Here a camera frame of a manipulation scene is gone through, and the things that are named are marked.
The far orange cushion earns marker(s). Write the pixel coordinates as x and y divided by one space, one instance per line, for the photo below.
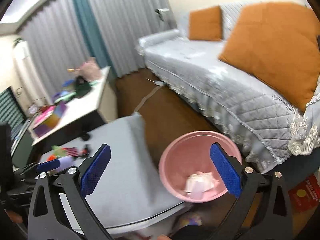
205 24

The orange cushion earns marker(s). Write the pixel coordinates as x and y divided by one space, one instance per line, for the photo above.
276 42
205 24

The white air conditioner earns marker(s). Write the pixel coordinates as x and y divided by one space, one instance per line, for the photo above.
29 75

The black red snack wrapper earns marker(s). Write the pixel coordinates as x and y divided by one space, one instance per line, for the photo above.
85 151

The white marble coffee table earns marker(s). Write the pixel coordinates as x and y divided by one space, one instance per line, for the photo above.
101 98

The white floor lamp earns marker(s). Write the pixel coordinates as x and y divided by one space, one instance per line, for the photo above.
163 13

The red cardboard box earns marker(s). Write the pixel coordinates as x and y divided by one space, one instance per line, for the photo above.
305 195

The black pink patterned wrapper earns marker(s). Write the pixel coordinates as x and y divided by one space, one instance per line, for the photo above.
72 152

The colourful rectangular box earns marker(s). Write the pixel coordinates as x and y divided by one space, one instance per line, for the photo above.
47 120

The purple foam net sleeve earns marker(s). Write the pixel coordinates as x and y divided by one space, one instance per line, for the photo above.
65 162

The stack of coloured bowls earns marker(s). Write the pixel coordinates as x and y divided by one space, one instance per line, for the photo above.
68 83

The grey curtains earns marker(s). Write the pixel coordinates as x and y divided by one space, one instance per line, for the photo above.
64 34

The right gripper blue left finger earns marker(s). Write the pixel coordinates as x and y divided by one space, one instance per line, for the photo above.
92 169

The television with checked cover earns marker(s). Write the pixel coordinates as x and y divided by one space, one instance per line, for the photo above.
11 112

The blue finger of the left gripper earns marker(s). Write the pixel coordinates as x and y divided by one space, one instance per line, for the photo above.
48 166

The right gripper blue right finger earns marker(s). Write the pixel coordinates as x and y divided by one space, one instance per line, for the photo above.
224 165

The orange plastic bag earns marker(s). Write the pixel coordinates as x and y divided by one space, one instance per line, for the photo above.
51 157

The grey quilted sofa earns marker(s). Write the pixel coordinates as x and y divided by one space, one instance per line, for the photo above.
268 128

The teal curtain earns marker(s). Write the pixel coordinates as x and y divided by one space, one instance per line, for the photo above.
92 35

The pink woven basket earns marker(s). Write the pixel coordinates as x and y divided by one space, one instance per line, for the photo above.
90 70

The pink plastic trash bin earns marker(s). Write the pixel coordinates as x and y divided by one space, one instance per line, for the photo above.
190 154

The green snack bag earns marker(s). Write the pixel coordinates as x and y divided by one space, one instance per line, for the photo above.
59 151

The near orange cushion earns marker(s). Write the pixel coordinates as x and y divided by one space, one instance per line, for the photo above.
276 42

